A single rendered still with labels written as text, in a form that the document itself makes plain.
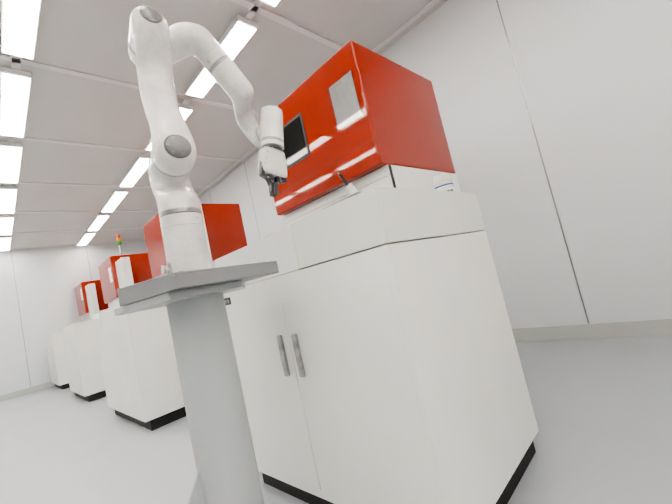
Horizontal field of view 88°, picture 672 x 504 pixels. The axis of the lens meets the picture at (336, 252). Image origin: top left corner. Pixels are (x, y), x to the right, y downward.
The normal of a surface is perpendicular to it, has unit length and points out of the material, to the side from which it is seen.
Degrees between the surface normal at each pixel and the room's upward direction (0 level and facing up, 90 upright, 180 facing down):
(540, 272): 90
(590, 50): 90
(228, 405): 90
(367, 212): 90
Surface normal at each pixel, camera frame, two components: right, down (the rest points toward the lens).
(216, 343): 0.65, -0.21
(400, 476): -0.70, 0.10
